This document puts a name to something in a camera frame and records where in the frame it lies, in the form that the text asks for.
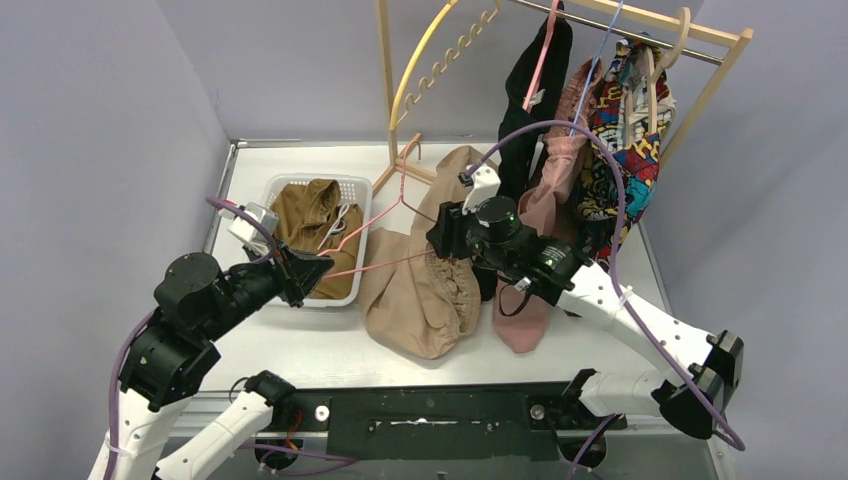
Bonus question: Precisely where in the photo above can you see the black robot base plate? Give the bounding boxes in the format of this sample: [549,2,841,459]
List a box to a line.
[260,382,602,461]

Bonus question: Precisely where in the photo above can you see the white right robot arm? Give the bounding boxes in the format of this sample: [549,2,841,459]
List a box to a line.
[426,196,744,440]

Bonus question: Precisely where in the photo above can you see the pink shorts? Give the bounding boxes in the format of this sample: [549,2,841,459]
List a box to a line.
[492,60,603,354]

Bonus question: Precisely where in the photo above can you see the light blue hanger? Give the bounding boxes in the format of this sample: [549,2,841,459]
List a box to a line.
[572,0,625,125]

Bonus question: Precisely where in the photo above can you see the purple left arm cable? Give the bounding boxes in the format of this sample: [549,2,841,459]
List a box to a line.
[102,195,359,480]

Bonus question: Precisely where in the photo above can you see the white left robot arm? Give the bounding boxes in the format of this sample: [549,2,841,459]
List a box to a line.
[89,243,334,479]

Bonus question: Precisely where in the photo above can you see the thick pink plastic hanger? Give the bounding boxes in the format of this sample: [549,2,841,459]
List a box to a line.
[522,0,560,113]

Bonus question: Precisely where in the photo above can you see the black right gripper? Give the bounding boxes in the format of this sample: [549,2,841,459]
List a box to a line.
[429,198,514,271]

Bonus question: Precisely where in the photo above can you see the white plastic basket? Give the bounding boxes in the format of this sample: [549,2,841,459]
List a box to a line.
[261,174,373,308]

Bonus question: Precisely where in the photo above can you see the thin pink wire hanger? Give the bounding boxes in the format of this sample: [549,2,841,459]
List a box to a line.
[316,133,442,280]

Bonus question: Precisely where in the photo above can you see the colourful comic print shorts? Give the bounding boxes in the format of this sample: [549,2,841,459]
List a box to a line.
[569,40,672,270]

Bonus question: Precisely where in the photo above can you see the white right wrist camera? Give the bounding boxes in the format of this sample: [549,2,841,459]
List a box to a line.
[458,165,501,214]

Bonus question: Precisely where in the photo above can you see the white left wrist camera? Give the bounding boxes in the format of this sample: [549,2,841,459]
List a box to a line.
[227,202,279,255]

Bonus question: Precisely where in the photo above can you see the wooden hanger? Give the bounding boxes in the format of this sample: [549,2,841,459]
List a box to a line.
[623,7,692,143]

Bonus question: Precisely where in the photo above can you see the black shorts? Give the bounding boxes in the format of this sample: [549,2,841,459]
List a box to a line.
[473,3,574,303]

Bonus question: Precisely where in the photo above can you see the beige shorts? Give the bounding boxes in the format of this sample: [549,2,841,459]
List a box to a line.
[357,146,482,359]

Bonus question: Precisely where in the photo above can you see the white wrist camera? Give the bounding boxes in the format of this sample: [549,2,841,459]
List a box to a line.
[458,165,501,214]
[227,202,279,255]

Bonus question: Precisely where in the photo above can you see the wooden clothes rack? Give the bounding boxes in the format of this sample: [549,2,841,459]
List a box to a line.
[373,1,754,193]

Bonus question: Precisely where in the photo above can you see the yellow wire hanger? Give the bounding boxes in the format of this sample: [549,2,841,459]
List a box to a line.
[376,1,503,134]

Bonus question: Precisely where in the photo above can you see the brown shorts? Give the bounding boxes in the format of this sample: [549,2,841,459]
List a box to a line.
[270,179,364,300]

